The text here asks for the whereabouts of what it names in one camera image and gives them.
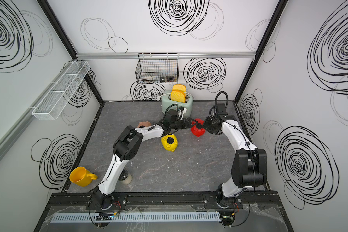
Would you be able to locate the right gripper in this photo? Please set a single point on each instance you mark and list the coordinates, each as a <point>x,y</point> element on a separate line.
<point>206,125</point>

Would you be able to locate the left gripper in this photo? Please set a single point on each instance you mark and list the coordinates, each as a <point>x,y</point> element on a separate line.
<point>188,123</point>

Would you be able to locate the red piggy bank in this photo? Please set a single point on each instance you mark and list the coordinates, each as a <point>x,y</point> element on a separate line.
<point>197,128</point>

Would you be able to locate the yellow piggy bank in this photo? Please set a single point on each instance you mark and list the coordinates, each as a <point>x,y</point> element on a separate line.
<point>169,147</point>

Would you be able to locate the pink piggy bank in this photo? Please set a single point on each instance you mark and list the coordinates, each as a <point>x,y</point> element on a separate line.
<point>144,124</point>

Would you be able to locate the black plug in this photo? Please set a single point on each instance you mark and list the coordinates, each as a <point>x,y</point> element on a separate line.
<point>170,140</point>

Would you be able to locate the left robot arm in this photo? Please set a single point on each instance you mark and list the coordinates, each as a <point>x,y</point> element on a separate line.
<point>126,147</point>

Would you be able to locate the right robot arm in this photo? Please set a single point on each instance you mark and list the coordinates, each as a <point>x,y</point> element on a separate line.
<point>249,168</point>

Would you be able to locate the front toast slice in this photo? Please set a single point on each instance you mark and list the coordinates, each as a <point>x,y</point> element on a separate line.
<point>178,96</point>

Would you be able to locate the toast slice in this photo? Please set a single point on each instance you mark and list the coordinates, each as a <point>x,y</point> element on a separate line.
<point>178,96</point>
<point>179,87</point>

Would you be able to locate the back toast slice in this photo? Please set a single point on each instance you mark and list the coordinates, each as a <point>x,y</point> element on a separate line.
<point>179,87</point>

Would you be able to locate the small jars in basket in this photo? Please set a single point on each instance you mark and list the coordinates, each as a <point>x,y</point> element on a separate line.
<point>167,79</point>

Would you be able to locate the clear jar with white contents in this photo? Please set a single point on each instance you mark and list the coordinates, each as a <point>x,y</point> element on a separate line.
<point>125,177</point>

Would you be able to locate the yellow mug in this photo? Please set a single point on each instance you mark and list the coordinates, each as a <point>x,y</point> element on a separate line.
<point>82,176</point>

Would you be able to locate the black wire wall basket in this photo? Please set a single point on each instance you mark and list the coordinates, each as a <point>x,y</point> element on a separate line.
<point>151,66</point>

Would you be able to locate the white slotted cable duct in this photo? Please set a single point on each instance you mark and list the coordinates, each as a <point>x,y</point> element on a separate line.
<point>135,217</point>

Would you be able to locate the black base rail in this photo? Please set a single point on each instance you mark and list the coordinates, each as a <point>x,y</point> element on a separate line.
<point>126,200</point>

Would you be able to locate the white wire wall shelf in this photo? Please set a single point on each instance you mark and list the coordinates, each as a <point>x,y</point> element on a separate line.
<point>69,89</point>

